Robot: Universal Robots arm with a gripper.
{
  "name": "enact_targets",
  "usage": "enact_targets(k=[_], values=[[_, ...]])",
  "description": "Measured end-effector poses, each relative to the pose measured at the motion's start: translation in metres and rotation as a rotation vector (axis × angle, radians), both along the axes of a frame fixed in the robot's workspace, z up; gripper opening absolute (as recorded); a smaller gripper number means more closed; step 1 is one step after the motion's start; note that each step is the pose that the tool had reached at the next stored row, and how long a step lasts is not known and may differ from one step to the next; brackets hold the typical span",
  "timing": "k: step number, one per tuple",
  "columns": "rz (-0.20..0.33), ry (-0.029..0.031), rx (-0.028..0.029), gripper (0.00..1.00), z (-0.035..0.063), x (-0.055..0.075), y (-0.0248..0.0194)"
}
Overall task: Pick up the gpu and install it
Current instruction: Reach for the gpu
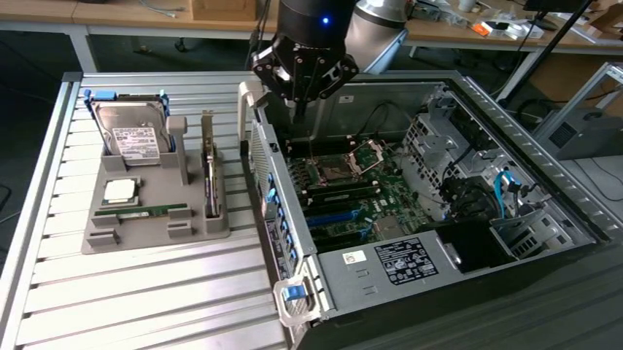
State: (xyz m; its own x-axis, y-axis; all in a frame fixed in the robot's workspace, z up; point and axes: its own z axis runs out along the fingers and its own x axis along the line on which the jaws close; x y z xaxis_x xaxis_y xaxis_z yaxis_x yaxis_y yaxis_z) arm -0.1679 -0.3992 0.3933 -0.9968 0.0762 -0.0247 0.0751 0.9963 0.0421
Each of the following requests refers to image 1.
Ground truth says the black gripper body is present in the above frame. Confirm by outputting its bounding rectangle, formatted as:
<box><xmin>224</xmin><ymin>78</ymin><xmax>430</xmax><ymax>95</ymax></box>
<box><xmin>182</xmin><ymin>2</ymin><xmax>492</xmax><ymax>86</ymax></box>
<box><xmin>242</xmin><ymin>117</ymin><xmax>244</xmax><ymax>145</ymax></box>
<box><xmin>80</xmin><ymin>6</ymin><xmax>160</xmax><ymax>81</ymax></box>
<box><xmin>274</xmin><ymin>0</ymin><xmax>358</xmax><ymax>62</ymax></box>

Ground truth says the graphics card with black cooler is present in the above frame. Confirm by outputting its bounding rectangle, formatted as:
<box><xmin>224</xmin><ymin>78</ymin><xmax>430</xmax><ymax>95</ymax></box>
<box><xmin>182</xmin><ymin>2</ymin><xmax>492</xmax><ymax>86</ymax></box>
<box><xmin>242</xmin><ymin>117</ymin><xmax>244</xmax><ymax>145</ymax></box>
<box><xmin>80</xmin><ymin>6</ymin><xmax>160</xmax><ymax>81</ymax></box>
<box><xmin>200</xmin><ymin>109</ymin><xmax>221</xmax><ymax>219</ymax></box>

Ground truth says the brown cardboard box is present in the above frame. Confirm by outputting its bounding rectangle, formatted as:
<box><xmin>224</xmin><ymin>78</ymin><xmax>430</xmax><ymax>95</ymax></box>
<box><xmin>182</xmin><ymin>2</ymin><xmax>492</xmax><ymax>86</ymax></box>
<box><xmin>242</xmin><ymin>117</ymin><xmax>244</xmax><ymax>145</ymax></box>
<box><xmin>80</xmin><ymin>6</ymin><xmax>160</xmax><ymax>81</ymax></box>
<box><xmin>189</xmin><ymin>0</ymin><xmax>257</xmax><ymax>22</ymax></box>

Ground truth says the open metal socket cover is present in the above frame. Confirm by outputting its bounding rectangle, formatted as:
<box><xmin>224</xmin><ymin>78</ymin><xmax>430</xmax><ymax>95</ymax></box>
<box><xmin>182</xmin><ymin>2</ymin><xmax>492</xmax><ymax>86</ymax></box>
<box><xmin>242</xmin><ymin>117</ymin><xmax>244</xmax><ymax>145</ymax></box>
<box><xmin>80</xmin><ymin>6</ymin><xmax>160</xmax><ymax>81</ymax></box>
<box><xmin>342</xmin><ymin>139</ymin><xmax>390</xmax><ymax>176</ymax></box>

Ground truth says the grey metal device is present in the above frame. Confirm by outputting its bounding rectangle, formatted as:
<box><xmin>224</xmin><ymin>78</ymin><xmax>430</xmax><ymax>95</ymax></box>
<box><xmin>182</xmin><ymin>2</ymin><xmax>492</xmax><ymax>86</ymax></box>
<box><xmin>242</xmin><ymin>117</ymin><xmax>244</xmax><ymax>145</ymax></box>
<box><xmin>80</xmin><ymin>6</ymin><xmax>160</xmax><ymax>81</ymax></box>
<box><xmin>408</xmin><ymin>0</ymin><xmax>441</xmax><ymax>21</ymax></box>

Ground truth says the perforated metal drive cage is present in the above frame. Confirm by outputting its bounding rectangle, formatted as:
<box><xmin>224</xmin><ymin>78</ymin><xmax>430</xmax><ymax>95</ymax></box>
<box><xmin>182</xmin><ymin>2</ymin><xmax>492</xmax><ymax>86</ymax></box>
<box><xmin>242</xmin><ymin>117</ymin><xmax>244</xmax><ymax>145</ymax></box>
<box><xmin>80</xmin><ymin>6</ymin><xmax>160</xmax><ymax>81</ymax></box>
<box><xmin>401</xmin><ymin>89</ymin><xmax>505</xmax><ymax>176</ymax></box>

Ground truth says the CPU socket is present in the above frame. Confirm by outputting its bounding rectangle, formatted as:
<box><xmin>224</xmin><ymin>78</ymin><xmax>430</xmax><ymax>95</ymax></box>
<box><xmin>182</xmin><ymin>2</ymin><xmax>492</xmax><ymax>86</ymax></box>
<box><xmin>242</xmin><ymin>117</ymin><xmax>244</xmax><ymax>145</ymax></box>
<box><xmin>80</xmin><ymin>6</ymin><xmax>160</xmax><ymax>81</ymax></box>
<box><xmin>313</xmin><ymin>155</ymin><xmax>364</xmax><ymax>183</ymax></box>

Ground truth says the silver hard disk drive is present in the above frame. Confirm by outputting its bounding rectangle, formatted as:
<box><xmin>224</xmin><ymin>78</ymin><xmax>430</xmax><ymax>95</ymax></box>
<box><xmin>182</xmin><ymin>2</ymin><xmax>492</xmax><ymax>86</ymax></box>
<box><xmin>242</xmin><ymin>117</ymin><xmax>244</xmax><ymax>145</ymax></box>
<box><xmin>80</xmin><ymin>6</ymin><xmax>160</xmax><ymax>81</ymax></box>
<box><xmin>92</xmin><ymin>101</ymin><xmax>172</xmax><ymax>167</ymax></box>

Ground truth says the orange and white box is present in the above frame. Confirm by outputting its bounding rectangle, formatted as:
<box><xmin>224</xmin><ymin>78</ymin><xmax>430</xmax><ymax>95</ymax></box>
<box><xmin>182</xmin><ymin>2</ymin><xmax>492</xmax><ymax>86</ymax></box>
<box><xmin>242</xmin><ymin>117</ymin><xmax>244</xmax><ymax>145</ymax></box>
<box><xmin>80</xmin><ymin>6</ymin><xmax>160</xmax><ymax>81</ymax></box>
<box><xmin>470</xmin><ymin>20</ymin><xmax>512</xmax><ymax>37</ymax></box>

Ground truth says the black installed RAM stick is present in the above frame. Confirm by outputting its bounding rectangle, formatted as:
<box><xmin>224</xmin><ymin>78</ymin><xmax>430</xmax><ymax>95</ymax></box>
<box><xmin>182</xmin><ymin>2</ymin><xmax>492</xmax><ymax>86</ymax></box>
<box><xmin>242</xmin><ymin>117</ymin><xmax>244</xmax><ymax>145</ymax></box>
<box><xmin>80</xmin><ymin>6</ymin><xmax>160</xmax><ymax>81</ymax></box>
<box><xmin>305</xmin><ymin>187</ymin><xmax>382</xmax><ymax>205</ymax></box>

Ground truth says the open grey PC case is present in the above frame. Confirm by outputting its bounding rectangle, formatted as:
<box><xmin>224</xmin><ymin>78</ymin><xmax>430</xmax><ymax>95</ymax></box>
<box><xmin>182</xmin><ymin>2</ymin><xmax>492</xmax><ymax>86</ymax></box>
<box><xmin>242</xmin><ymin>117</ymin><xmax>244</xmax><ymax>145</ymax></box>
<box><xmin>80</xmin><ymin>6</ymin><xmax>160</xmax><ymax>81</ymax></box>
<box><xmin>236</xmin><ymin>69</ymin><xmax>623</xmax><ymax>350</ymax></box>

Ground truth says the green motherboard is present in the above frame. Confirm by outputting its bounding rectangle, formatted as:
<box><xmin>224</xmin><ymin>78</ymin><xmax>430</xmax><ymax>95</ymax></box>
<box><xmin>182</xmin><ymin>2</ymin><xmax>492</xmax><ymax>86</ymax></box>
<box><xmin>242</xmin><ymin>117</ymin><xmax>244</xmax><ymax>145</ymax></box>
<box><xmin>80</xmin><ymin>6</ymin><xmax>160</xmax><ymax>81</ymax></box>
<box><xmin>284</xmin><ymin>138</ymin><xmax>433</xmax><ymax>252</ymax></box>

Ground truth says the blue expansion slot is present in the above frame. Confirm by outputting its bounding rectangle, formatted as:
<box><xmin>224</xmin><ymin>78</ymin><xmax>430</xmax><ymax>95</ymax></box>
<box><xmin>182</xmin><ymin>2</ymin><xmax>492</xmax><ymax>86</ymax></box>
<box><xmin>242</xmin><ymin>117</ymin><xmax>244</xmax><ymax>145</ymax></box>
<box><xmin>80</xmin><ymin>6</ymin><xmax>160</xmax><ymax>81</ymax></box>
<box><xmin>304</xmin><ymin>210</ymin><xmax>364</xmax><ymax>227</ymax></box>

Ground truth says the white flat box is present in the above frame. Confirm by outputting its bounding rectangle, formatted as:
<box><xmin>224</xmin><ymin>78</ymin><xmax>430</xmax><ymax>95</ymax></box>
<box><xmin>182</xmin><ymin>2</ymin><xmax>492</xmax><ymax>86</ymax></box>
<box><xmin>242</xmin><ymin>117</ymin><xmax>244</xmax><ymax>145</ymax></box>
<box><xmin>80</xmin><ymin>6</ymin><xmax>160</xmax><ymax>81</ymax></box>
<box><xmin>505</xmin><ymin>23</ymin><xmax>544</xmax><ymax>40</ymax></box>

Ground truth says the silver chipset heatsink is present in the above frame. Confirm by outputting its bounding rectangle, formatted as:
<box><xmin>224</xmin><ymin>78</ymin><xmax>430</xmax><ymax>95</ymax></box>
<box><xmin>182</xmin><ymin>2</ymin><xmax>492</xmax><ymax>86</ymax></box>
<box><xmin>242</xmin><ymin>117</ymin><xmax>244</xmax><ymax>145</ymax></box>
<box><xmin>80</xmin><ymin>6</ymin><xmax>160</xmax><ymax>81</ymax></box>
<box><xmin>373</xmin><ymin>217</ymin><xmax>405</xmax><ymax>238</ymax></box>

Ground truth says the black tripod pole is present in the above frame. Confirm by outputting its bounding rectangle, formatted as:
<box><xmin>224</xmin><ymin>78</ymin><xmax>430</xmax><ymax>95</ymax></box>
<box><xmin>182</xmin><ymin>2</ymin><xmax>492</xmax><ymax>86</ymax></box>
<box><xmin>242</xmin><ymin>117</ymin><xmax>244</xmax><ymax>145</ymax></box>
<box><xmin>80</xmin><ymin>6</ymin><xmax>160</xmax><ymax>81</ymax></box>
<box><xmin>494</xmin><ymin>0</ymin><xmax>597</xmax><ymax>106</ymax></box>

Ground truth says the black monitor with stand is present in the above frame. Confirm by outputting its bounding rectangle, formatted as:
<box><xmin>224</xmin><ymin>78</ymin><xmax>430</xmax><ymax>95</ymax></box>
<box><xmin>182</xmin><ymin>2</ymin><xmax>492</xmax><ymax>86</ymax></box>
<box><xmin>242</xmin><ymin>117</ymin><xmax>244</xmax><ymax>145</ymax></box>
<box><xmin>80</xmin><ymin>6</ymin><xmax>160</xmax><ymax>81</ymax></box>
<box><xmin>522</xmin><ymin>0</ymin><xmax>560</xmax><ymax>31</ymax></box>

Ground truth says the silver CPU chip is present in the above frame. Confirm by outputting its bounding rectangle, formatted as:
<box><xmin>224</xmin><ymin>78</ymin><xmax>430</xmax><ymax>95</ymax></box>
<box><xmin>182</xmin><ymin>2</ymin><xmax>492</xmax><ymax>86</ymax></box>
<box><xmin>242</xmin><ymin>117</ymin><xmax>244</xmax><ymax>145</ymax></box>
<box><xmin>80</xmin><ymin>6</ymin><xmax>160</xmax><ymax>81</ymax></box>
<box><xmin>101</xmin><ymin>179</ymin><xmax>142</xmax><ymax>206</ymax></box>

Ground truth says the green RAM stick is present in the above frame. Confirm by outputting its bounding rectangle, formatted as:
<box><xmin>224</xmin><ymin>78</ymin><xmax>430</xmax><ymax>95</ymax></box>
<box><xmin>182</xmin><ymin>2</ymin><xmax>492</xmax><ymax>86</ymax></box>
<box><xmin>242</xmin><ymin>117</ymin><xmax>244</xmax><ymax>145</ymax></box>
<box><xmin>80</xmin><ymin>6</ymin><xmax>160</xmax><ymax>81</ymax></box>
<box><xmin>94</xmin><ymin>203</ymin><xmax>189</xmax><ymax>219</ymax></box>

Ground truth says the grey plastic parts rack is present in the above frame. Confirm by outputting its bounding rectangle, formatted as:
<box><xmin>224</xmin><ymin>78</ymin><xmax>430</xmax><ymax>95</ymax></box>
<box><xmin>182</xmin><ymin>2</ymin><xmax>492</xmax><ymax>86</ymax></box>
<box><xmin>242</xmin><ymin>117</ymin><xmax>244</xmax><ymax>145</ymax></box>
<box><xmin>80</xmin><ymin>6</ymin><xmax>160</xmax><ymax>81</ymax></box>
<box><xmin>80</xmin><ymin>115</ymin><xmax>230</xmax><ymax>255</ymax></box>

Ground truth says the grey computer tower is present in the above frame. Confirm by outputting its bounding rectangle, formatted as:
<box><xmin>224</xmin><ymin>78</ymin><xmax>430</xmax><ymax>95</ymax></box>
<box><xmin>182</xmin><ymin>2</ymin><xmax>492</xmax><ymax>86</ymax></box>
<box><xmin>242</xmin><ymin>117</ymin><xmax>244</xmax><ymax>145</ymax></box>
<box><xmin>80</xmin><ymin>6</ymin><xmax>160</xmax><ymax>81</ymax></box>
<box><xmin>532</xmin><ymin>107</ymin><xmax>623</xmax><ymax>161</ymax></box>

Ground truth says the silver power supply unit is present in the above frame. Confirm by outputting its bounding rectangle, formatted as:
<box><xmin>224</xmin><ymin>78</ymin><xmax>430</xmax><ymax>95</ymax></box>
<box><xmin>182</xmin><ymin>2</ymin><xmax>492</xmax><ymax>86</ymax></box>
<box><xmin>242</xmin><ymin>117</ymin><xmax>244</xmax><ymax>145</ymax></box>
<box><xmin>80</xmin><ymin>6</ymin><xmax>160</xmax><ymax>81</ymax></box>
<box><xmin>310</xmin><ymin>231</ymin><xmax>470</xmax><ymax>314</ymax></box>

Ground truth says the brown cardboard piece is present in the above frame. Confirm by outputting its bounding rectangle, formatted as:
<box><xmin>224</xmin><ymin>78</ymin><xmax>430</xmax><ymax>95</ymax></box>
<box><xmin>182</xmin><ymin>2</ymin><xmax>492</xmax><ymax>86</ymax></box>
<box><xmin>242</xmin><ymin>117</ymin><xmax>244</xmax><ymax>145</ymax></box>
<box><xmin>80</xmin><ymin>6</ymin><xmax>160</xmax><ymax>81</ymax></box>
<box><xmin>588</xmin><ymin>3</ymin><xmax>623</xmax><ymax>41</ymax></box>

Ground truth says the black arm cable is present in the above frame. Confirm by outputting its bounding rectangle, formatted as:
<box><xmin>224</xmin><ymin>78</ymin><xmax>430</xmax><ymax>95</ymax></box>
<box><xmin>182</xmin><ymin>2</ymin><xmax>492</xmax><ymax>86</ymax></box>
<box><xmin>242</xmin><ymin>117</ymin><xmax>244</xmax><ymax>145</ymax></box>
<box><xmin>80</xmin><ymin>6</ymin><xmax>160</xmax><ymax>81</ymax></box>
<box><xmin>249</xmin><ymin>0</ymin><xmax>273</xmax><ymax>70</ymax></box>

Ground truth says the black looped wire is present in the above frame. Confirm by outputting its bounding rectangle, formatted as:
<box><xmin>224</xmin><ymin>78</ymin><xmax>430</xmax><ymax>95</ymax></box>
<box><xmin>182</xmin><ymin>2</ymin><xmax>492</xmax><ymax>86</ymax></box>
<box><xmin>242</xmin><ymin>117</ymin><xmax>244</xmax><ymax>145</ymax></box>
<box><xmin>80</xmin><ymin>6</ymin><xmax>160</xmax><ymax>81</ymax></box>
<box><xmin>357</xmin><ymin>101</ymin><xmax>414</xmax><ymax>141</ymax></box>

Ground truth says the light grey network cable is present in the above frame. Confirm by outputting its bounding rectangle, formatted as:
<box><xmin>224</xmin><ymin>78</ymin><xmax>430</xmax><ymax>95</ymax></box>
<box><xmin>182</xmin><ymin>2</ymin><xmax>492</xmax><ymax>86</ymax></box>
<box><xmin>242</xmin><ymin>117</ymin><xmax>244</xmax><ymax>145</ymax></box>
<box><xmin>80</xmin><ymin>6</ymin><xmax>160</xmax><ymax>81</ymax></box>
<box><xmin>137</xmin><ymin>0</ymin><xmax>189</xmax><ymax>18</ymax></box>

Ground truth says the wooden desk with grey frame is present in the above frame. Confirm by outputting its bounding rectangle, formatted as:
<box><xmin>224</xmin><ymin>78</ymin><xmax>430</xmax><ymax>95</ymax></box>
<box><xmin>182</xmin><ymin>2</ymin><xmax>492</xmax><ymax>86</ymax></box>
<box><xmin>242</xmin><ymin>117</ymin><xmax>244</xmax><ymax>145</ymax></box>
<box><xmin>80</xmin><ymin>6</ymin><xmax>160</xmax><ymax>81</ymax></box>
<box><xmin>0</xmin><ymin>0</ymin><xmax>623</xmax><ymax>72</ymax></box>

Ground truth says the black power cable bundle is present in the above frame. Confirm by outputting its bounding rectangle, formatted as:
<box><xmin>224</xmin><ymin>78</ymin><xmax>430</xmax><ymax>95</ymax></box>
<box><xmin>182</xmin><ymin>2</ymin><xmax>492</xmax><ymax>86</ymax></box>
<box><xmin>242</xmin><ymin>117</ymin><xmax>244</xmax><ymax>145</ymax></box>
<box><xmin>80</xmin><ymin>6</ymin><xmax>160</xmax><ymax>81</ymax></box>
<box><xmin>437</xmin><ymin>178</ymin><xmax>497</xmax><ymax>223</ymax></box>

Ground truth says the blue data wire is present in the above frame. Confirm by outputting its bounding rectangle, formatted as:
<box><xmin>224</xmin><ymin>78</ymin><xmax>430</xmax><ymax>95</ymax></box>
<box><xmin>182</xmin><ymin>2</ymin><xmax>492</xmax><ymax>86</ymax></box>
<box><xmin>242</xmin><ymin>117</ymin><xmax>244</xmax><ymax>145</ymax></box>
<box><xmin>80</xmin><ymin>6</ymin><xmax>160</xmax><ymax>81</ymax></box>
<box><xmin>493</xmin><ymin>169</ymin><xmax>524</xmax><ymax>219</ymax></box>

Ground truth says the aluminium profile frame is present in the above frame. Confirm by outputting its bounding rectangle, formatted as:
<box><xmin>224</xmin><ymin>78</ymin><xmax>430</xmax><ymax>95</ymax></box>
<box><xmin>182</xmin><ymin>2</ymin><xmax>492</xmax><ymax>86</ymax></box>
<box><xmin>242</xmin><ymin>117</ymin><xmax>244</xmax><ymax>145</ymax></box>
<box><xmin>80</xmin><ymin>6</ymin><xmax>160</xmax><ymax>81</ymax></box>
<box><xmin>558</xmin><ymin>61</ymin><xmax>623</xmax><ymax>121</ymax></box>

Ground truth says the metal disk bay bracket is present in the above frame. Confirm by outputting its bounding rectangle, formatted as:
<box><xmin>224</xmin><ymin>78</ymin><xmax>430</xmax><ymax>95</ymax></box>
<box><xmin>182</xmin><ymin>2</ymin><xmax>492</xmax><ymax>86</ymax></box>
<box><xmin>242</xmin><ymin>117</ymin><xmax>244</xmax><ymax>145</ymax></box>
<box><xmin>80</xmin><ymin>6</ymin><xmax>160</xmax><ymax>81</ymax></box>
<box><xmin>488</xmin><ymin>207</ymin><xmax>560</xmax><ymax>256</ymax></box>

